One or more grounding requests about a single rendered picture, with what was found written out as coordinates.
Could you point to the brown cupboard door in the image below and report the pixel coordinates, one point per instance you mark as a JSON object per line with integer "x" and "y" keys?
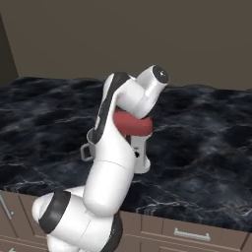
{"x": 8, "y": 215}

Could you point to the red stand mixer head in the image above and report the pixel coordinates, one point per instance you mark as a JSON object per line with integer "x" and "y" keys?
{"x": 134, "y": 124}

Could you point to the brown drawer front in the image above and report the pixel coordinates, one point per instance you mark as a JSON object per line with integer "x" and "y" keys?
{"x": 129, "y": 223}
{"x": 28, "y": 213}
{"x": 203, "y": 234}

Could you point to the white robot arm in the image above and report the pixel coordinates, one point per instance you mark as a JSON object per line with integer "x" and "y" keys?
{"x": 108, "y": 177}

